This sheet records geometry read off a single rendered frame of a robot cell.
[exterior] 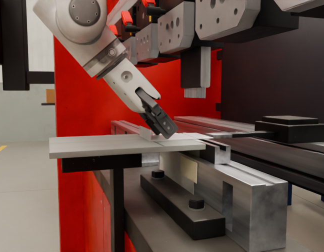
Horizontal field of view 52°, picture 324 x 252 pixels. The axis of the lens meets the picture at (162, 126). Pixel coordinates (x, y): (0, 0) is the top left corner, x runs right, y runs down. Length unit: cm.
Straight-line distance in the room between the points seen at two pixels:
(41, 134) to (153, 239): 744
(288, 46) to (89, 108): 83
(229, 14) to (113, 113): 108
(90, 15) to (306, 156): 52
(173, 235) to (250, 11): 33
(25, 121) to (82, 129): 646
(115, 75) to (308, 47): 73
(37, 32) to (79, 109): 652
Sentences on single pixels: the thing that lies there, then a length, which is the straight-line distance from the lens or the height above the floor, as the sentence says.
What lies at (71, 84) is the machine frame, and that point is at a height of 113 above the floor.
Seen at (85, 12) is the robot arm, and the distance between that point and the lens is 53.
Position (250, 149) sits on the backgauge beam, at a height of 94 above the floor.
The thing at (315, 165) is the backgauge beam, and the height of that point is 94.
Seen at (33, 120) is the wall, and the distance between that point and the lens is 789.
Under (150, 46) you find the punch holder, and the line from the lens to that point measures 81.
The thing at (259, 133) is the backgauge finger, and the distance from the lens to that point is 74.
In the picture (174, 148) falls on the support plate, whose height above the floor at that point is 100.
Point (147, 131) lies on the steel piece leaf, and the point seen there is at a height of 102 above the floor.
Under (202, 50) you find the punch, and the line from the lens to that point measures 63.
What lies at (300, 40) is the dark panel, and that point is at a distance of 119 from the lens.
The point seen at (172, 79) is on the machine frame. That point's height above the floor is 115.
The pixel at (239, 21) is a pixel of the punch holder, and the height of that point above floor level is 118.
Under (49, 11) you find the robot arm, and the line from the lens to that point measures 61.
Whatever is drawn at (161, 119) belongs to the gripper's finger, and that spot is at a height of 104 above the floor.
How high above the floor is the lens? 109
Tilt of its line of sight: 6 degrees down
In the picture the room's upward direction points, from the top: straight up
